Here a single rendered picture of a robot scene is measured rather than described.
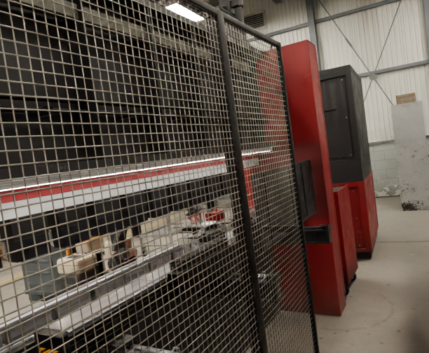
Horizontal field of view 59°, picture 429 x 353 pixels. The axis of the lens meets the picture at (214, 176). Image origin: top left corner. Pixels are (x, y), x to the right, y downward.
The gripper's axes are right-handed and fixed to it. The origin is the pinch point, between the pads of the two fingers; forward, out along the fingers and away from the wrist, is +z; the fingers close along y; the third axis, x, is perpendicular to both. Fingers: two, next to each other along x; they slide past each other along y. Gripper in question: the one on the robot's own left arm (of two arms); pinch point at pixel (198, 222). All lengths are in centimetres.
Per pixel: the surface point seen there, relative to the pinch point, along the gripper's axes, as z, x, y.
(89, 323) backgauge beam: 26, -42, -141
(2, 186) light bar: -23, -53, -156
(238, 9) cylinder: -128, -96, 58
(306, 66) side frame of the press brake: -65, -108, 87
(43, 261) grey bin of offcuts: -74, 252, 42
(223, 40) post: -36, -119, -96
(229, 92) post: -19, -110, -96
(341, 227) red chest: 62, -45, 127
